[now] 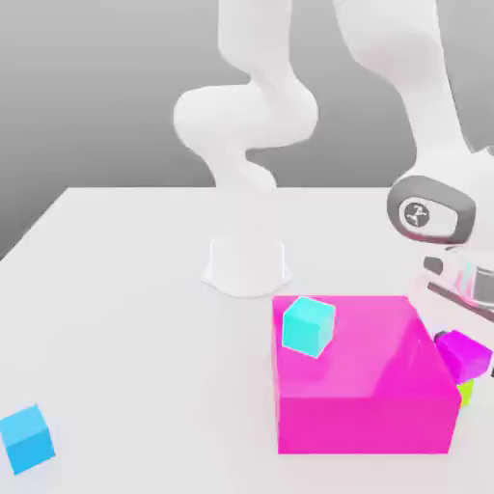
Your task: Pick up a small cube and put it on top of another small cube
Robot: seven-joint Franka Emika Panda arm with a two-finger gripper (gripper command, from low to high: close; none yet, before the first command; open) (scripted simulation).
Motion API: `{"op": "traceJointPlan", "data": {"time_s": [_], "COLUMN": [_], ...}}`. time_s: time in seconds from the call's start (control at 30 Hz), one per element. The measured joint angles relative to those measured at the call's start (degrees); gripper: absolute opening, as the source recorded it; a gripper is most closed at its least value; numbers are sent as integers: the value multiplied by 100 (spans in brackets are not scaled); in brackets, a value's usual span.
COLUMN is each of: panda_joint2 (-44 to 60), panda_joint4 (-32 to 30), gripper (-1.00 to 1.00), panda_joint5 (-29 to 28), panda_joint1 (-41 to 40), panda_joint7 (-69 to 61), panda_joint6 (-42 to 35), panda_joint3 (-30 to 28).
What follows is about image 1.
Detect small lime cube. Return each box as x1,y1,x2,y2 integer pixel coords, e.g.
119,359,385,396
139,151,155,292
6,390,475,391
456,378,477,407

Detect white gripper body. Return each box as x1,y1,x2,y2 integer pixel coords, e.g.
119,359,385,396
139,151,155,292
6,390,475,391
417,278,494,350

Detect large pink box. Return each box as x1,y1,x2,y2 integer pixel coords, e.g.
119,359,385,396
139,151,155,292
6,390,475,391
271,294,463,455

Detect small blue cube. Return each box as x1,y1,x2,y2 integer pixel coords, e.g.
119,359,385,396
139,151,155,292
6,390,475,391
0,403,58,477

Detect small cyan cube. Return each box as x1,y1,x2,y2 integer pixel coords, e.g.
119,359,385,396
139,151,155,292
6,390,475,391
281,295,338,360

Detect small magenta cube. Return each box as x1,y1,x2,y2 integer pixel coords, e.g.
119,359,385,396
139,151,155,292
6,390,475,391
435,329,494,386

